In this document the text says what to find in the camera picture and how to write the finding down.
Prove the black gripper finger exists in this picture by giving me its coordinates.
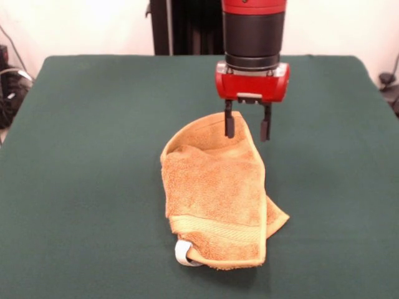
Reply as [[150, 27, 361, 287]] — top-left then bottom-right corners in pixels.
[[259, 103, 272, 143], [224, 98, 234, 139]]

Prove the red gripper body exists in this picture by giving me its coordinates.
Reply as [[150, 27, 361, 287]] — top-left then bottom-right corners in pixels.
[[214, 60, 291, 105]]

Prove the orange terry towel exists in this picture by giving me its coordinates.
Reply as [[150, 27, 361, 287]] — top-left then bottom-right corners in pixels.
[[160, 110, 291, 271]]

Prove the dark green table cloth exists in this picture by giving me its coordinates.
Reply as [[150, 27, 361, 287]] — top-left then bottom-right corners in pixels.
[[0, 54, 399, 299]]

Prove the thin grey pole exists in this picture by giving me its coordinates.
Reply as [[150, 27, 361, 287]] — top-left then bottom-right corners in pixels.
[[0, 24, 34, 82]]

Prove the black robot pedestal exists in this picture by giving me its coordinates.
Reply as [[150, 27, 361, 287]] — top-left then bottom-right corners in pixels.
[[145, 0, 226, 56]]

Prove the grey pedestal leg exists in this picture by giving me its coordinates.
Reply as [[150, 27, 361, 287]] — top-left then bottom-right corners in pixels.
[[378, 72, 399, 118]]

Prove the black equipment with cables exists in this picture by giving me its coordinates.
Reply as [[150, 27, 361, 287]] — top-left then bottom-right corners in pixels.
[[0, 45, 34, 129]]

